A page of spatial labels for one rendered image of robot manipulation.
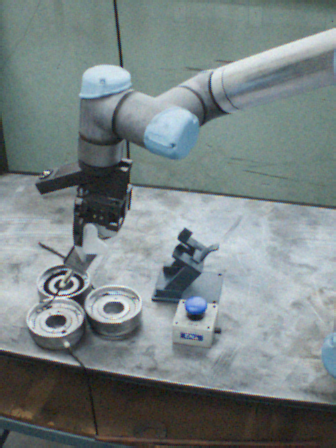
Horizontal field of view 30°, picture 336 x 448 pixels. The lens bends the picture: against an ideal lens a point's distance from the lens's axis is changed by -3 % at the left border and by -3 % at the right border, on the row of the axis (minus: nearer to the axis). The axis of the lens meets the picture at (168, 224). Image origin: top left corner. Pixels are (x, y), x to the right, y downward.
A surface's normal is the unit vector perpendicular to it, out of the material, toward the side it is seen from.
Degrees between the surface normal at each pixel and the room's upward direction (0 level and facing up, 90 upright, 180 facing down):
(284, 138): 90
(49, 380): 0
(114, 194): 91
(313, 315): 0
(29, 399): 0
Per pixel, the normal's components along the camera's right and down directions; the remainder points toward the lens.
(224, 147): -0.23, 0.55
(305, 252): -0.01, -0.83
